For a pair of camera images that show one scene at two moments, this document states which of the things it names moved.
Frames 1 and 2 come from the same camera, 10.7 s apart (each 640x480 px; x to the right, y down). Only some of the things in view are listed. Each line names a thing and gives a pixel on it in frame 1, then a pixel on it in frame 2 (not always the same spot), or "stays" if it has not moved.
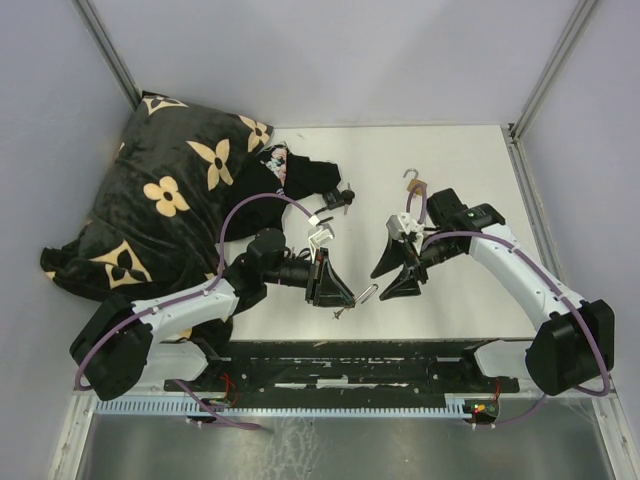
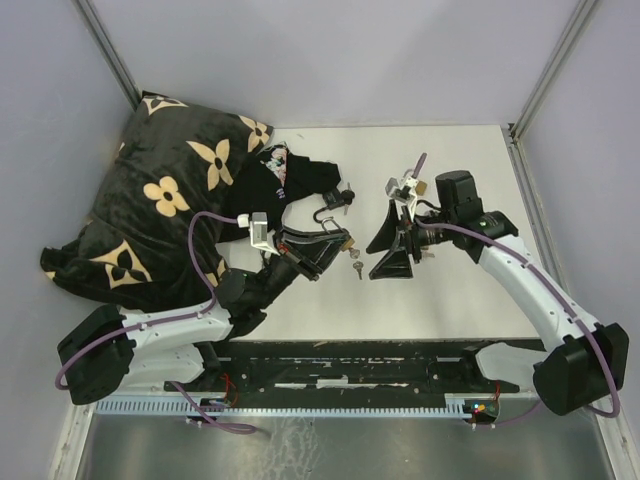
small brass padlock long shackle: (369, 295) -> (348, 241)
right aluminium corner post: (551, 72) stays
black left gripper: (324, 286) -> (319, 259)
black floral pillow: (156, 225) stays
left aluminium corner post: (109, 51) stays
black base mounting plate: (345, 372) stays
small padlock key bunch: (336, 314) -> (354, 253)
